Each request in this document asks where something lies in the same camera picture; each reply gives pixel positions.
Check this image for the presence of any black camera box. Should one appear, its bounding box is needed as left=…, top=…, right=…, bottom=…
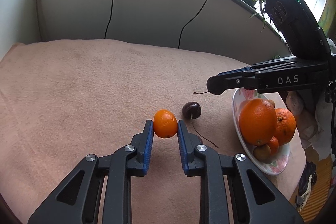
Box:
left=265, top=0, right=331, bottom=61

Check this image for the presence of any medium tangerine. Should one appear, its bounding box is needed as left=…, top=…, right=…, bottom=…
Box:
left=274, top=108, right=296, bottom=146

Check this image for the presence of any brown longan fruit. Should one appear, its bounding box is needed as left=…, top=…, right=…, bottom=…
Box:
left=267, top=99, right=276, bottom=108
left=253, top=144, right=271, bottom=161

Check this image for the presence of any white floral plate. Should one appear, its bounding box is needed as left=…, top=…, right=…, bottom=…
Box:
left=232, top=88, right=290, bottom=176

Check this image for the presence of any small orange kumquat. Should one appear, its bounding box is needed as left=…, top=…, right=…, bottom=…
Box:
left=153, top=109, right=178, bottom=139

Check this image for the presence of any white gloved hand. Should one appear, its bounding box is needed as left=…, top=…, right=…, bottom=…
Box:
left=286, top=91, right=335, bottom=160

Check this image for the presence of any large orange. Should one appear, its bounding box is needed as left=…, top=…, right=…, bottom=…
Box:
left=239, top=98, right=277, bottom=146

